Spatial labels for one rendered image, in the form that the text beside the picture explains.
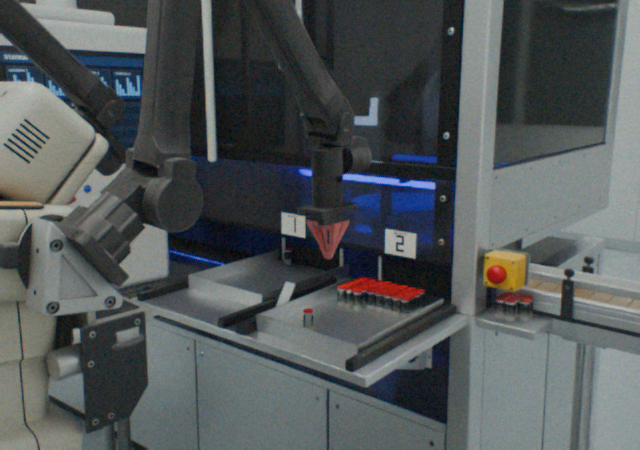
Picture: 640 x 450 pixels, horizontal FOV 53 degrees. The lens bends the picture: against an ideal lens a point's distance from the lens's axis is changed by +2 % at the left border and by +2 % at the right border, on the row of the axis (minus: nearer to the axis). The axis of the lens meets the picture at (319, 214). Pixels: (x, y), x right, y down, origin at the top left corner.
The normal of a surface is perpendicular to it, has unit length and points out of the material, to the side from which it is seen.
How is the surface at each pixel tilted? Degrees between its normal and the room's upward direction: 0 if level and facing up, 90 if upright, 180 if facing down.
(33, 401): 90
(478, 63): 90
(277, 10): 98
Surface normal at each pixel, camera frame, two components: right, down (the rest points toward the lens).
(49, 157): 0.72, 0.14
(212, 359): -0.63, 0.15
